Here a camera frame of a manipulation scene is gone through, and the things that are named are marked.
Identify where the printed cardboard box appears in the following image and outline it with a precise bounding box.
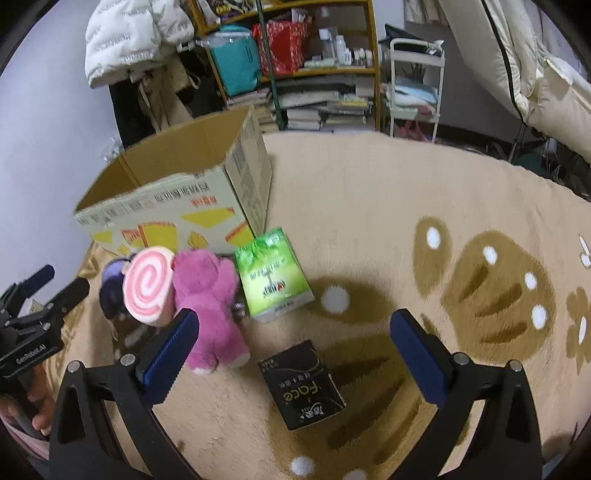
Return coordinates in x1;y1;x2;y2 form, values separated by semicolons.
74;105;274;259

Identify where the purple plush doll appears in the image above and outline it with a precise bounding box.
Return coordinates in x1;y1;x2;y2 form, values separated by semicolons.
98;256;139;321

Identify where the stack of books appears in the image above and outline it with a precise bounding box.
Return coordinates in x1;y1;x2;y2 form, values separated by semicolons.
226;76;376;134

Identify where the pink plush bear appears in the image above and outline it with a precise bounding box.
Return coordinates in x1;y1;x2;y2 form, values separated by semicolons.
171;249;251;376

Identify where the teal bag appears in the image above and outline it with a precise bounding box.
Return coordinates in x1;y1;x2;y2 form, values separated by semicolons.
210;25;262;97

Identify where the green metal pole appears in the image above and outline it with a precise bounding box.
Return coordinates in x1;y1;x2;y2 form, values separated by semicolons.
256;0;283;132

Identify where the person's left hand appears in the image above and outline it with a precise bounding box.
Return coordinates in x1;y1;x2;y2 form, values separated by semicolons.
0;364;58;437

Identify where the blue and white cloth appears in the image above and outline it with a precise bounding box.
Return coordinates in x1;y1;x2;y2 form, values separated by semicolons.
385;76;439;109

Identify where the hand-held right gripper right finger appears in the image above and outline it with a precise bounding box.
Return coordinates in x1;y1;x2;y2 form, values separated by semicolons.
389;308;543;480

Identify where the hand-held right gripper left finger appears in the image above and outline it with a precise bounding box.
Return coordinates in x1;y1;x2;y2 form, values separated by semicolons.
48;308;204;480

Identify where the red patterned bag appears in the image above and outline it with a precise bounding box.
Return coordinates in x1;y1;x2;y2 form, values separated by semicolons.
252;19;311;77

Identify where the green tissue pack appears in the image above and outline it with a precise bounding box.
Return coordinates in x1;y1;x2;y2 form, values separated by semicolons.
233;227;315;324

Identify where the group of small bottles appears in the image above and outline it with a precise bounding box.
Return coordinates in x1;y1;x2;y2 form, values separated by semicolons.
305;28;375;68

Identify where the beige tote bag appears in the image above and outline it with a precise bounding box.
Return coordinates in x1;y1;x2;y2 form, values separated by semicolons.
139;55;201;134

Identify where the black tissue pack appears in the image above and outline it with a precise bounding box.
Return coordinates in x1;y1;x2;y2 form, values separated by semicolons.
257;340;347;431

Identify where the pink swirl roll plush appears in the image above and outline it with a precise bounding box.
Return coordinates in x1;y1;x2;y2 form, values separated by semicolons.
121;246;177;328

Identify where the yellow shelf rack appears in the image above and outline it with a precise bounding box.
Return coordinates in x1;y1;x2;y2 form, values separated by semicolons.
187;0;382;132

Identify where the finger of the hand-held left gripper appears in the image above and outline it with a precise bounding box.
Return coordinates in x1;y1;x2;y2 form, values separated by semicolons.
44;278;91;320
2;264;56;308

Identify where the white trolley cart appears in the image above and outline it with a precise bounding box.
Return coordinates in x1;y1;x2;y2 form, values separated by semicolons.
383;37;446;141

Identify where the white puffer jacket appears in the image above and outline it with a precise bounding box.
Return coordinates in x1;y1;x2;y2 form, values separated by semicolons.
84;0;195;89

